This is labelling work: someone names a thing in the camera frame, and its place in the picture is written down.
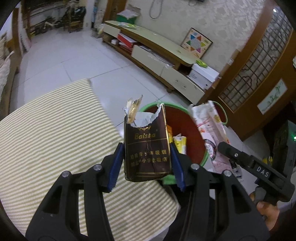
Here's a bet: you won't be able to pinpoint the red flat box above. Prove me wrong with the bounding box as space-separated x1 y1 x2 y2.
117 33 138 48

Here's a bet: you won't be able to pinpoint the white shoe box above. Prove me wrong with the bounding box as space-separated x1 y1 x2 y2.
187 63 219 90

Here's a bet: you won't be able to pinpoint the person's right hand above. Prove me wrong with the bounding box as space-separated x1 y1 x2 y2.
256 201 280 231

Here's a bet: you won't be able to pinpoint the green rimmed red basin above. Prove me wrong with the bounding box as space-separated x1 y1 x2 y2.
138 101 210 186

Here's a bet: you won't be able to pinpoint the chinese checkers board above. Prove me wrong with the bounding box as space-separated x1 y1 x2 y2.
181 28 213 59

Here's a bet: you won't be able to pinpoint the pink white snack wrapper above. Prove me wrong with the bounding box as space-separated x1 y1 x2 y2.
188 101 242 180

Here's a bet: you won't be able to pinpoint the yellow snack box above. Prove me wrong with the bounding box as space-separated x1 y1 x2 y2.
166 125 173 143

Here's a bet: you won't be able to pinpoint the red green trash bin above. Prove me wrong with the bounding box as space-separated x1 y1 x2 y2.
213 101 228 126

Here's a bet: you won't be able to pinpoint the green open box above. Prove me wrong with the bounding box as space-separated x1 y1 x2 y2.
115 4 141 24

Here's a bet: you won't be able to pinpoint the yellow wrapper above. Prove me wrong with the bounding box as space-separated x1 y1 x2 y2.
173 133 187 155

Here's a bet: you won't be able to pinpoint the wooden chair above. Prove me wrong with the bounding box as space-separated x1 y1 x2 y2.
68 19 83 33

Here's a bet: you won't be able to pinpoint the long TV cabinet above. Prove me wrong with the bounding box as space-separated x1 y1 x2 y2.
103 21 205 104

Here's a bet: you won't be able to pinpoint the white balance bike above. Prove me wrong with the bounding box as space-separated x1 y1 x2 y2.
34 19 61 35

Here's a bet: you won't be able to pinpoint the green checkered tablecloth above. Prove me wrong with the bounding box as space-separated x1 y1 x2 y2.
1 79 180 240

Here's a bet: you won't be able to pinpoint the baby stroller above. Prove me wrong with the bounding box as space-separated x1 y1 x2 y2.
61 1 86 28

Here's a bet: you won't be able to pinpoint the striped beige sofa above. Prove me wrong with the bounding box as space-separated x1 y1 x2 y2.
0 32 15 100

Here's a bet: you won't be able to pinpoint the dark brown cigarette box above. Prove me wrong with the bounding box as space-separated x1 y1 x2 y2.
123 97 171 182

